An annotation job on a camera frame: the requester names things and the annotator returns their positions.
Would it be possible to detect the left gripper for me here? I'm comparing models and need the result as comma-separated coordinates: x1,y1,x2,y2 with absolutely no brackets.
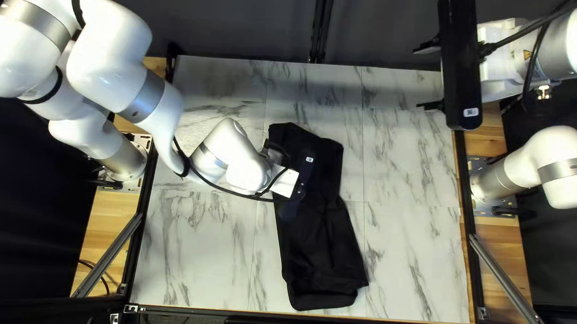
269,163,301,200

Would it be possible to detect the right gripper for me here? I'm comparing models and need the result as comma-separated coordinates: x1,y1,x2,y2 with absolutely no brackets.
409,12,521,118

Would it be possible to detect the black t-shirt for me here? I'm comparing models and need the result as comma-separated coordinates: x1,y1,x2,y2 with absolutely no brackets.
257,121,379,316

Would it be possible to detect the black cable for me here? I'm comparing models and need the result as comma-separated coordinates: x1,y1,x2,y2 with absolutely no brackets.
77,258,113,297
474,0,577,115
166,134,293,204

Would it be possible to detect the black frame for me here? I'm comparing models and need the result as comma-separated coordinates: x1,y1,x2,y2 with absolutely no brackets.
68,0,577,324

